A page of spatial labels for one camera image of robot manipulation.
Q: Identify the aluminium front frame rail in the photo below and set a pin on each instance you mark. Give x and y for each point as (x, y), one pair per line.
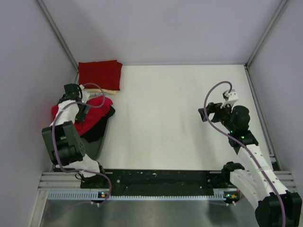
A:
(60, 180)

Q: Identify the aluminium corner post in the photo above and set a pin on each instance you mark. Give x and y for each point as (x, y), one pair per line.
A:
(283, 4)
(54, 28)

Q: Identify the left aluminium corner post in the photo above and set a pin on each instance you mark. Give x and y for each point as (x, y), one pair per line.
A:
(54, 28)

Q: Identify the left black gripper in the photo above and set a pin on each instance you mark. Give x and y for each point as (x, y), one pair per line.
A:
(81, 115)

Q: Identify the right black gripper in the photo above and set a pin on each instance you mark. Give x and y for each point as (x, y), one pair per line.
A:
(217, 109)

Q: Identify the grey slotted cable duct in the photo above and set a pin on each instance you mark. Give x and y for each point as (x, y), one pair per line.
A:
(100, 196)

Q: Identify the right aluminium corner post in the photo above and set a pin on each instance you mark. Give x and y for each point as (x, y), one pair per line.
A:
(283, 4)

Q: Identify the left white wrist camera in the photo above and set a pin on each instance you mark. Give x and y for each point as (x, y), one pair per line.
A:
(84, 94)

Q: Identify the dark grey plastic tray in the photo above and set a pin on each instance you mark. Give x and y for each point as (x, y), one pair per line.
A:
(94, 147)

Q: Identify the black t shirt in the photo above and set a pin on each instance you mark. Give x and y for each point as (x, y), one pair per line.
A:
(110, 114)

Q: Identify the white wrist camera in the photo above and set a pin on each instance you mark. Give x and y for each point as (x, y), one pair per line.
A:
(230, 97)
(84, 94)

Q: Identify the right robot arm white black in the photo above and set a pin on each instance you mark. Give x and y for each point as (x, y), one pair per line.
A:
(273, 203)

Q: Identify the folded dark red t shirt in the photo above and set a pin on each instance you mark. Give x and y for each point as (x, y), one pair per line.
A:
(106, 74)

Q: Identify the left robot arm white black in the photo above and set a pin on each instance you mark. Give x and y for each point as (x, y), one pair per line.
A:
(63, 143)

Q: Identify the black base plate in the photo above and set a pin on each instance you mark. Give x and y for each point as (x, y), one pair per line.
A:
(164, 189)

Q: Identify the bright pink-red t shirt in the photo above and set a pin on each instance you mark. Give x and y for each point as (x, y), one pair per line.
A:
(93, 116)

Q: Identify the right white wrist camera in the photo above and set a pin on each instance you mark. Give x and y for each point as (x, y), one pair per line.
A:
(230, 97)

